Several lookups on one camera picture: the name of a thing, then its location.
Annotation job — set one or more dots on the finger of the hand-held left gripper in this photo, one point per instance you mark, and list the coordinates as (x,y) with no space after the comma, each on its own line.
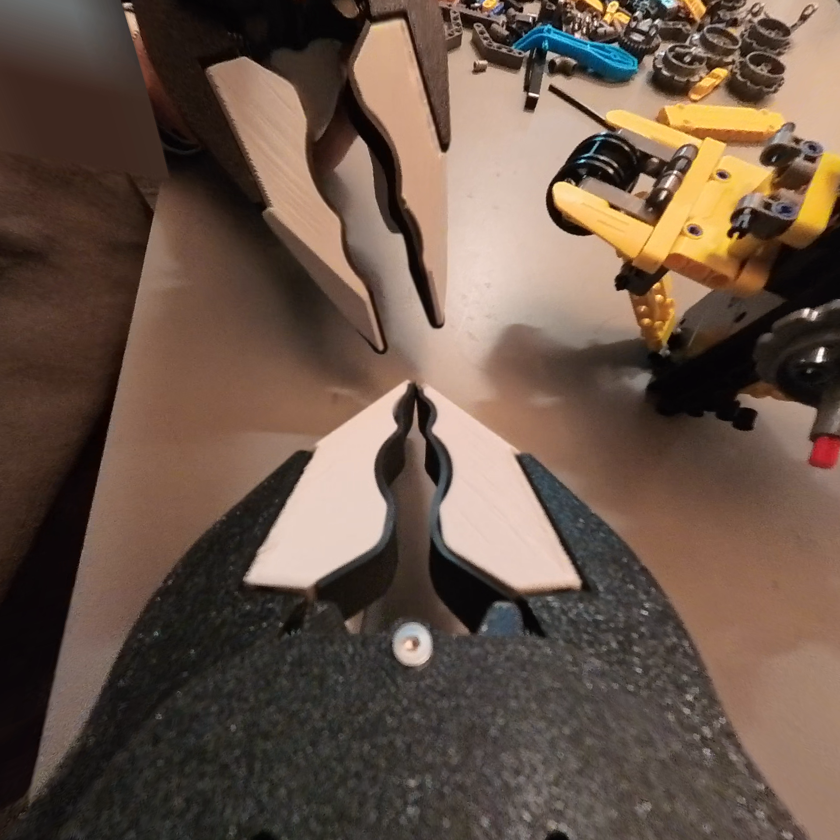
(282,170)
(407,131)

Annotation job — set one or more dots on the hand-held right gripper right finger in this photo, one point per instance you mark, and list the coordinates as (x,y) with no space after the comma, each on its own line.
(499,518)

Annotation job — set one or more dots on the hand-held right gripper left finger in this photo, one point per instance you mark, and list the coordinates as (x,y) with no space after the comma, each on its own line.
(328,518)

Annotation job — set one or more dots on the yellow toy brick vehicle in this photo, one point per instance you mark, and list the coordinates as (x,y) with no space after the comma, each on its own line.
(709,223)

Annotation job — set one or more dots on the grey toy gear wheel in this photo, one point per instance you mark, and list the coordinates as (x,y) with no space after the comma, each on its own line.
(771,341)

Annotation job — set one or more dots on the grey toy axle red tip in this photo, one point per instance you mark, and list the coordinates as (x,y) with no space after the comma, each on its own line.
(823,453)

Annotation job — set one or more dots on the pile of loose toy parts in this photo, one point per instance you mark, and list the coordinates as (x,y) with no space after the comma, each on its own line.
(485,33)

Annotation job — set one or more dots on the black toy beam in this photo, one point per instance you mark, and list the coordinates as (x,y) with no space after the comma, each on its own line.
(535,85)

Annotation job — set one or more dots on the blue curved toy piece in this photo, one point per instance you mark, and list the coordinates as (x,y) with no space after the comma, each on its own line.
(577,49)

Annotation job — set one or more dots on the thin black toy axle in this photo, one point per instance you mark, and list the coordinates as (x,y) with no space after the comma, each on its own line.
(577,103)

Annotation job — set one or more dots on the person's tan pants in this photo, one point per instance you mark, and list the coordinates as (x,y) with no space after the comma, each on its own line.
(59,328)

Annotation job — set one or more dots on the small yellow curved piece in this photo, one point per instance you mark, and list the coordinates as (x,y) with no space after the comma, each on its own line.
(709,84)

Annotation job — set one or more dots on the heap of black toy wheels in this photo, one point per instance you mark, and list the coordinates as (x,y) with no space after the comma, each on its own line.
(715,43)

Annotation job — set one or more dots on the yellow toy panel piece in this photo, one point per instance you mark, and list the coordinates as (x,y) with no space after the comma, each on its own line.
(722,121)

